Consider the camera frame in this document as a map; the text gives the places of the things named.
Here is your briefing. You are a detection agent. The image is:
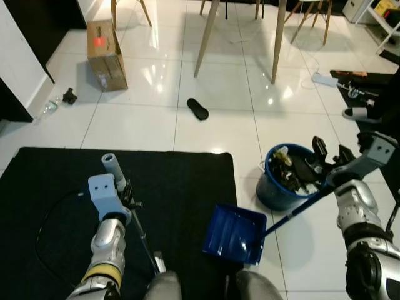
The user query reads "white power strip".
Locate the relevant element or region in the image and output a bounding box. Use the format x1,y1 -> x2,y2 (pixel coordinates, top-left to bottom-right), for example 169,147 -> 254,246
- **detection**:
311,73 -> 339,87

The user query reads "large black floor mat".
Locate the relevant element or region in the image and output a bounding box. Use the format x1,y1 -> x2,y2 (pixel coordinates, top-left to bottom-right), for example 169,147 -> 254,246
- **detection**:
0,147 -> 239,300

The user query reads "white wooden legged chair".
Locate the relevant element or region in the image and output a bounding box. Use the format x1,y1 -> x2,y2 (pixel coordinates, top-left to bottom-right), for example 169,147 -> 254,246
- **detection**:
284,0 -> 335,46

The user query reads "silver metal tool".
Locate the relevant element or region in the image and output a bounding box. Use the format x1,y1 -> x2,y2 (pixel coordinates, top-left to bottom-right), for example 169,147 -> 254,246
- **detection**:
345,86 -> 379,104

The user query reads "blue bucket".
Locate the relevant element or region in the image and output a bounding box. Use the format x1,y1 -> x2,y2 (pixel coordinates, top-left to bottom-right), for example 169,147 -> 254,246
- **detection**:
256,144 -> 326,212

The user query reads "grey right robot leg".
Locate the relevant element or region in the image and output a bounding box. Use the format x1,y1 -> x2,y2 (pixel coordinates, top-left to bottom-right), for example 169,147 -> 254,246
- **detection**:
234,269 -> 285,300

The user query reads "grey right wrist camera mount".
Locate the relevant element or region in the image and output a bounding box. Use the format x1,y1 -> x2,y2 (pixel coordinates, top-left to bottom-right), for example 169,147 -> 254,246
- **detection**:
331,132 -> 399,185

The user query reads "small black object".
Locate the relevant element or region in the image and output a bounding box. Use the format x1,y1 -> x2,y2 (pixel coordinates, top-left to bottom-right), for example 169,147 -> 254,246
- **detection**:
62,88 -> 78,105

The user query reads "white slipper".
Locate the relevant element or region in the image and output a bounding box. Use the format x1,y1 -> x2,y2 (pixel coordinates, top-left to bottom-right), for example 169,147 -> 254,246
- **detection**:
342,106 -> 382,124

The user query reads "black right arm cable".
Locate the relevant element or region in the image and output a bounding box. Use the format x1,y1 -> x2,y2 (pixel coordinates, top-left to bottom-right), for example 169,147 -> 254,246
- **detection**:
384,200 -> 400,239

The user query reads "white drawer unit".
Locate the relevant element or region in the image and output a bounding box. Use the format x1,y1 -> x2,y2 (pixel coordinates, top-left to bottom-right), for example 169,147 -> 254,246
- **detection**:
342,0 -> 371,24

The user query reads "small black floor mat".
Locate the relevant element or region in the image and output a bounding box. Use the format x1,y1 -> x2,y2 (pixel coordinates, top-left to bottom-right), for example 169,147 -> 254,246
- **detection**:
329,70 -> 400,126

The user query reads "grey robot leg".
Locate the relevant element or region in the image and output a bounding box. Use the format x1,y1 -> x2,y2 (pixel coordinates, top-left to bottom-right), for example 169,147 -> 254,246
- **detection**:
145,272 -> 183,300
234,269 -> 285,300

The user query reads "wooden legged table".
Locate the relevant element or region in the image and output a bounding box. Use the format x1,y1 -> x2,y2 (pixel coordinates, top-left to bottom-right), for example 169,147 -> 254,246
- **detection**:
194,0 -> 288,85

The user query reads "grey left robot leg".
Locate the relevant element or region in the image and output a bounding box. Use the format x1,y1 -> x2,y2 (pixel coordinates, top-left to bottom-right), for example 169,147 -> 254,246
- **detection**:
145,272 -> 183,300

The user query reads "blue long-handled dustpan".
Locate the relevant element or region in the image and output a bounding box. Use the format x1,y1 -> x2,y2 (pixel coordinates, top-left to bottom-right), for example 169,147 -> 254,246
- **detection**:
202,183 -> 338,267

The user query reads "yellowish crumpled rubbish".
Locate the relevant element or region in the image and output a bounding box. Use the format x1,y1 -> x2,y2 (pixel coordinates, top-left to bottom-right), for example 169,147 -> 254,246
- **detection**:
270,147 -> 294,169

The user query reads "clear plastic bottle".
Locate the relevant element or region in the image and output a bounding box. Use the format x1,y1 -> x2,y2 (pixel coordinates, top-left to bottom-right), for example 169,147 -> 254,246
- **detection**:
39,98 -> 62,121

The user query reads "light grey left wrist camera mount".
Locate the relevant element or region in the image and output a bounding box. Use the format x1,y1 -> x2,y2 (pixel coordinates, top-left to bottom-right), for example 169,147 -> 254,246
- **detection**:
87,174 -> 132,224

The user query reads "black shoe insole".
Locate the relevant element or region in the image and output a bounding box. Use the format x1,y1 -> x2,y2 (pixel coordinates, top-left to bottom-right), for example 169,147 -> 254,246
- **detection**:
187,97 -> 210,121

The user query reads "brown cardboard box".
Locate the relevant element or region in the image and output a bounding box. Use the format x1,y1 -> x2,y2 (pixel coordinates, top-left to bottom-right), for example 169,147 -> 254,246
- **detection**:
86,20 -> 129,93

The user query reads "yellow box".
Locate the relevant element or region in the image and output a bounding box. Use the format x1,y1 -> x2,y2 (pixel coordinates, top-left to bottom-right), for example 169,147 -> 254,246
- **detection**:
376,1 -> 398,16

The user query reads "white shelf rack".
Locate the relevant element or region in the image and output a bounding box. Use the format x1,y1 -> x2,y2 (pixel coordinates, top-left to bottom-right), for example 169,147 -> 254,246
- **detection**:
359,0 -> 400,56

